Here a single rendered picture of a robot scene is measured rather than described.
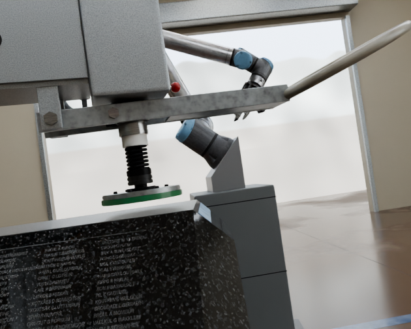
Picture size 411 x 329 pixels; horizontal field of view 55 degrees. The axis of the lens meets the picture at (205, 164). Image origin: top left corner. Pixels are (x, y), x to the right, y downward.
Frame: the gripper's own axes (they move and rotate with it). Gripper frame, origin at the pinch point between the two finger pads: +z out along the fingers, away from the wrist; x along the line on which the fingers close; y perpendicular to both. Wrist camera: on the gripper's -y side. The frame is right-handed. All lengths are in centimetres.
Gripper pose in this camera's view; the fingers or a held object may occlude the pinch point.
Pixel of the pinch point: (240, 119)
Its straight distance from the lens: 207.3
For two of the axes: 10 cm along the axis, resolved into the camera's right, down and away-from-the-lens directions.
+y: -7.4, -5.4, -4.0
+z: -4.6, 8.4, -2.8
